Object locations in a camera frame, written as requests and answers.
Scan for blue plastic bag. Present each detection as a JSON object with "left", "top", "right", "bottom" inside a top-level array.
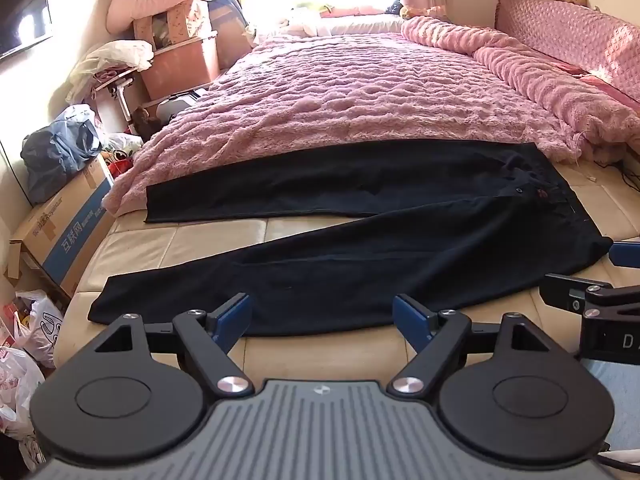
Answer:
[{"left": 21, "top": 105, "right": 104, "bottom": 204}]

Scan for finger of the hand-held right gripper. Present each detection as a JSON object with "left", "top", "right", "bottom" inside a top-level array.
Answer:
[
  {"left": 607, "top": 241, "right": 640, "bottom": 268},
  {"left": 539, "top": 273, "right": 640, "bottom": 322}
]

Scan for cartoon print bag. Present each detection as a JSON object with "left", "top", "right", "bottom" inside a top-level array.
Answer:
[{"left": 102, "top": 132, "right": 144, "bottom": 177}]

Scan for patterned cardboard box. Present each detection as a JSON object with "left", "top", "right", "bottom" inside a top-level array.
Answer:
[{"left": 132, "top": 0, "right": 209, "bottom": 52}]

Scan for white appliance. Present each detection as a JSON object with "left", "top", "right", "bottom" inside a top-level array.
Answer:
[{"left": 155, "top": 89, "right": 209, "bottom": 122}]

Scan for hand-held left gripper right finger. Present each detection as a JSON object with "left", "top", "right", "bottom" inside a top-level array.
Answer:
[{"left": 386, "top": 293, "right": 552, "bottom": 401}]

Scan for pink quilted headboard cover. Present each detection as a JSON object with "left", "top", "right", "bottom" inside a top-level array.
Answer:
[{"left": 495, "top": 0, "right": 640, "bottom": 107}]

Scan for white crumpled cloth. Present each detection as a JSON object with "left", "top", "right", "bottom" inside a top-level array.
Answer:
[{"left": 65, "top": 40, "right": 154, "bottom": 104}]

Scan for small folding table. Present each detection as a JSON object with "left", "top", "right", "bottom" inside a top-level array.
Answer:
[{"left": 92, "top": 67, "right": 139, "bottom": 134}]

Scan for white bedding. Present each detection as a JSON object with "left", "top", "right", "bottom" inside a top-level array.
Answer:
[{"left": 254, "top": 7, "right": 407, "bottom": 37}]

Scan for black cable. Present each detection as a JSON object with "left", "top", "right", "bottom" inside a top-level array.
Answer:
[{"left": 592, "top": 156, "right": 640, "bottom": 187}]

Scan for black pants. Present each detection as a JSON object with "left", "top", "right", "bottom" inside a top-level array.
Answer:
[{"left": 87, "top": 140, "right": 615, "bottom": 339}]

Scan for pink fluffy blanket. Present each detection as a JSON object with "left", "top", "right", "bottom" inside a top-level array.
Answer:
[{"left": 102, "top": 16, "right": 640, "bottom": 219}]

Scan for blue printed cardboard box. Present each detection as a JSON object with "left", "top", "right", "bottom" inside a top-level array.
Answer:
[{"left": 10, "top": 152, "right": 116, "bottom": 302}]

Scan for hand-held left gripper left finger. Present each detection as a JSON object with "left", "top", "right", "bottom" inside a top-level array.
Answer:
[{"left": 94, "top": 292, "right": 254, "bottom": 399}]

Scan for wall television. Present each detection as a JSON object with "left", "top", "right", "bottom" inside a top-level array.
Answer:
[{"left": 0, "top": 0, "right": 54, "bottom": 59}]

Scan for white plastic bag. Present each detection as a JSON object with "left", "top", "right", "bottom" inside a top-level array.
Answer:
[
  {"left": 0, "top": 347, "right": 47, "bottom": 461},
  {"left": 0, "top": 290, "right": 64, "bottom": 362}
]

